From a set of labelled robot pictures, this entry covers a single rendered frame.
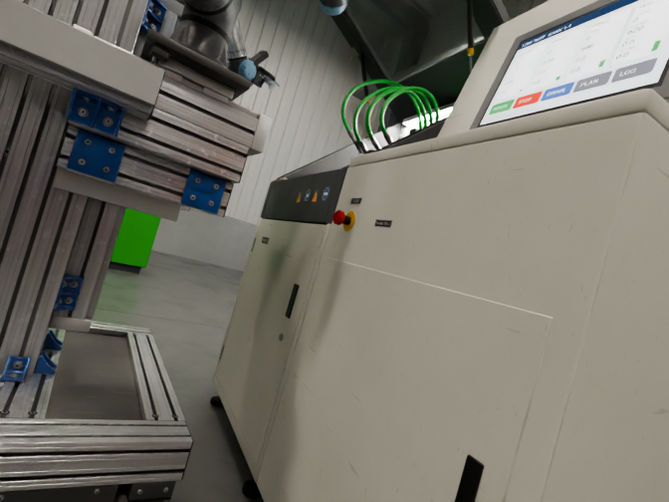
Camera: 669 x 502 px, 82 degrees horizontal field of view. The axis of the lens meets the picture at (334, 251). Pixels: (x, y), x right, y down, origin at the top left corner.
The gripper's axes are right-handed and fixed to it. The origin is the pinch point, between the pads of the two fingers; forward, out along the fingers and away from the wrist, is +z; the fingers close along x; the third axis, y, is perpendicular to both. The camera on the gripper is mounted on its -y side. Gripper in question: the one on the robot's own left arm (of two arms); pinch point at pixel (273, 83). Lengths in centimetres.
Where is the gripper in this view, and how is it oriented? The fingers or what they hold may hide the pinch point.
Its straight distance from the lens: 209.3
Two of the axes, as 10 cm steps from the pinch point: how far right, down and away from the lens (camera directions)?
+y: -3.9, 9.2, 0.4
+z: 5.0, 1.7, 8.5
